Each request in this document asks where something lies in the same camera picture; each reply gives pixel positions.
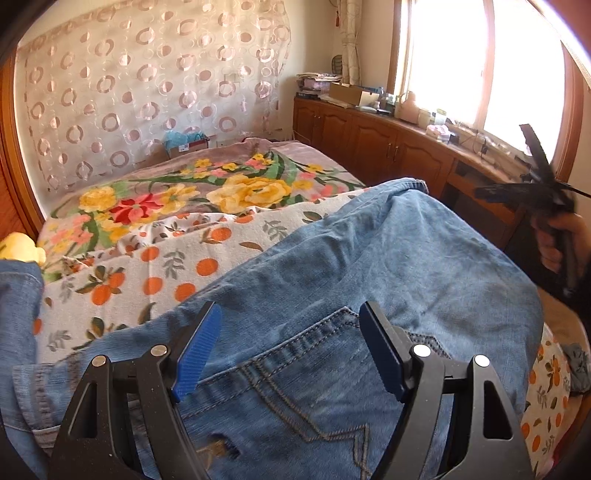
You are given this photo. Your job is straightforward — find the wooden sideboard cabinet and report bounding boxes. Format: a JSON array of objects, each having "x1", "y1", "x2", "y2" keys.
[{"x1": 293, "y1": 97, "x2": 523, "y2": 249}]

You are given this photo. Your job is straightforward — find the dark blue folded jeans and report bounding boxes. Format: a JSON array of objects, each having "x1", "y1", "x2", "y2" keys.
[{"x1": 1, "y1": 260, "x2": 47, "y2": 479}]

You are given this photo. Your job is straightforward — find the pink floral blanket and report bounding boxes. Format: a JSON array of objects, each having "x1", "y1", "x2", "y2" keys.
[{"x1": 38, "y1": 138, "x2": 363, "y2": 283}]

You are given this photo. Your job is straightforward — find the light blue denim jeans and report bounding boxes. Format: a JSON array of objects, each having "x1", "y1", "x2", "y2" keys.
[{"x1": 12, "y1": 178, "x2": 543, "y2": 479}]

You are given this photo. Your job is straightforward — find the yellow plush toy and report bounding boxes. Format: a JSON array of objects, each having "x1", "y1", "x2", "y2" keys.
[{"x1": 0, "y1": 232, "x2": 46, "y2": 266}]

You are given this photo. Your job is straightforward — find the window with wooden frame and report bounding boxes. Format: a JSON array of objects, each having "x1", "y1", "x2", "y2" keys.
[{"x1": 387, "y1": 1, "x2": 589, "y2": 180}]

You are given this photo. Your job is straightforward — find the beige side curtain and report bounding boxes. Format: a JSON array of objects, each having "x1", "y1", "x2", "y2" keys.
[{"x1": 337, "y1": 0, "x2": 363, "y2": 86}]

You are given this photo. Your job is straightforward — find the wooden louvered wardrobe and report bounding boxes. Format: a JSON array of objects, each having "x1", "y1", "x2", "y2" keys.
[{"x1": 0, "y1": 49, "x2": 44, "y2": 240}]

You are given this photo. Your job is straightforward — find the open cardboard box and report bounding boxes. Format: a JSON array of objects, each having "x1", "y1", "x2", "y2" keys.
[{"x1": 329, "y1": 83, "x2": 380, "y2": 107}]

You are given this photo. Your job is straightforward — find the orange print bed sheet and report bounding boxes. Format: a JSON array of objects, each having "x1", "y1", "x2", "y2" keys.
[{"x1": 34, "y1": 191, "x2": 579, "y2": 471}]

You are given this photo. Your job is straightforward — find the person's right hand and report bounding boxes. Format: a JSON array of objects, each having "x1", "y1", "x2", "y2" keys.
[{"x1": 531, "y1": 213, "x2": 590, "y2": 279}]

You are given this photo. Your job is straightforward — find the stack of papers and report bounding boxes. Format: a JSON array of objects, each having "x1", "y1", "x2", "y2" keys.
[{"x1": 295, "y1": 72, "x2": 342, "y2": 97}]

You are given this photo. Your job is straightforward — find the pink bottle on sideboard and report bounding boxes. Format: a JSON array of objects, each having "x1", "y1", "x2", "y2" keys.
[{"x1": 394, "y1": 91, "x2": 420, "y2": 125}]

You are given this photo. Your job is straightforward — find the circle pattern sheer curtain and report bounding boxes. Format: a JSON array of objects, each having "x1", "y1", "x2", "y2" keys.
[{"x1": 15, "y1": 1, "x2": 291, "y2": 202}]

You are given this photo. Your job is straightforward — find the cardboard box with blue items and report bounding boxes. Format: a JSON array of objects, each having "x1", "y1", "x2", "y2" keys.
[{"x1": 163, "y1": 131, "x2": 211, "y2": 159}]

